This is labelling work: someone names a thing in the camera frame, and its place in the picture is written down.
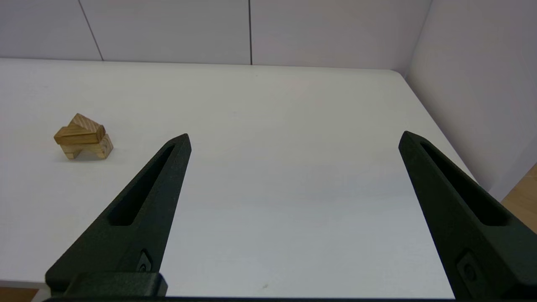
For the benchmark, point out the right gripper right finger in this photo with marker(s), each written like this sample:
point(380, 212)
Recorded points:
point(465, 218)

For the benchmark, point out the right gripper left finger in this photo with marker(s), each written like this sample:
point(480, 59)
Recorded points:
point(134, 218)

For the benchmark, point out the arched wooden building block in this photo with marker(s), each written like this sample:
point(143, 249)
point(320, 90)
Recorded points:
point(102, 149)

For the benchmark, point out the rectangular wooden building block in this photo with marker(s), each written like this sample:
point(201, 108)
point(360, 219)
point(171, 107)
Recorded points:
point(77, 136)

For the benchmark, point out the striped triangular wooden block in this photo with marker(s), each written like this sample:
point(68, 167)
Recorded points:
point(86, 122)

